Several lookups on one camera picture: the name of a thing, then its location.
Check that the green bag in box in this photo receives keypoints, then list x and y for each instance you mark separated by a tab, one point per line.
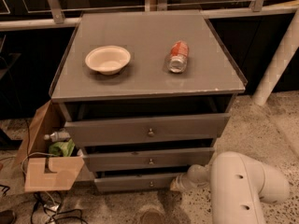
62	149

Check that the clear bottle in box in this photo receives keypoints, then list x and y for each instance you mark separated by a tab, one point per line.
57	136

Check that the dark shoe on floor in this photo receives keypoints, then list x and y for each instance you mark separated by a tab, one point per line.
7	217

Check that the white diagonal pole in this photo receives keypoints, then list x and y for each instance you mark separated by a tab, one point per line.
287	47

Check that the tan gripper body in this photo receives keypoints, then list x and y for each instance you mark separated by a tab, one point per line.
184	181

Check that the grey top drawer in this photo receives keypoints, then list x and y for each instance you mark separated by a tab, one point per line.
105	132

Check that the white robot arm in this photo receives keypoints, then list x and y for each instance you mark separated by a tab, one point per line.
239	186

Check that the red label plastic bottle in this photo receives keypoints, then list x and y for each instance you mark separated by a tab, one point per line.
178	57

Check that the brown cardboard box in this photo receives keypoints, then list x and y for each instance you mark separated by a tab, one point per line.
44	172

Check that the grey bottom drawer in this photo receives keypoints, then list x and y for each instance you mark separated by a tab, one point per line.
134	180

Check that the grey drawer cabinet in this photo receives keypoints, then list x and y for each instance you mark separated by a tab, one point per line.
145	87

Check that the white paper bowl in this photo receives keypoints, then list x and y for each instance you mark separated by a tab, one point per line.
108	60

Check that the grey drawer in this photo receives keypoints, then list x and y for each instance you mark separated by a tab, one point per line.
134	180
148	159
105	132

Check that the grey middle drawer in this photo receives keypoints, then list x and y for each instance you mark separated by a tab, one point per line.
148	159

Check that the metal railing frame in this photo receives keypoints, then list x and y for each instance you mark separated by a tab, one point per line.
31	14

